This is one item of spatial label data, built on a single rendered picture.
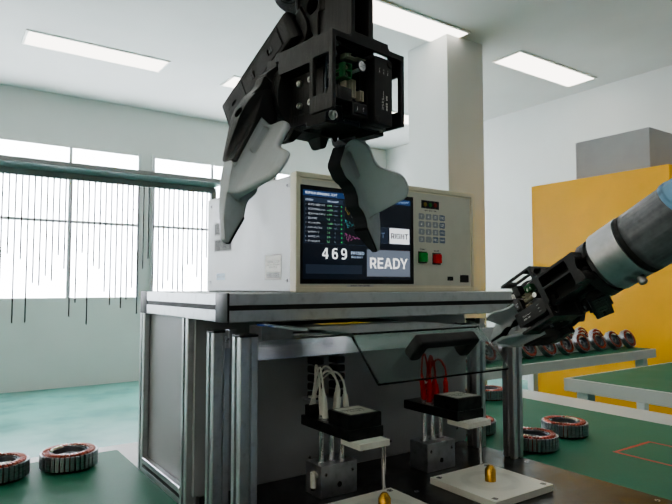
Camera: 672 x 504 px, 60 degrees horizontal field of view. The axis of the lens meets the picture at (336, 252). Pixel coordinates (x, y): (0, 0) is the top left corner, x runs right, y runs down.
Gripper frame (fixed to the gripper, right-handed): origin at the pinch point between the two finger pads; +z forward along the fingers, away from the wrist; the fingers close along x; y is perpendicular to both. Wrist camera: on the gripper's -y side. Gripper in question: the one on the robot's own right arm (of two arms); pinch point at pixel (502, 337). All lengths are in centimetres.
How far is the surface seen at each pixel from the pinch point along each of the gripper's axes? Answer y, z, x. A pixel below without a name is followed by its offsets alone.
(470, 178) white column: -313, 200, -234
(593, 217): -336, 135, -148
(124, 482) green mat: 37, 67, -4
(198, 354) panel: 31, 36, -16
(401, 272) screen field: -4.6, 18.7, -22.4
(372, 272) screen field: 2.4, 18.8, -22.3
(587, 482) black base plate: -30.6, 19.5, 21.0
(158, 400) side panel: 31, 59, -17
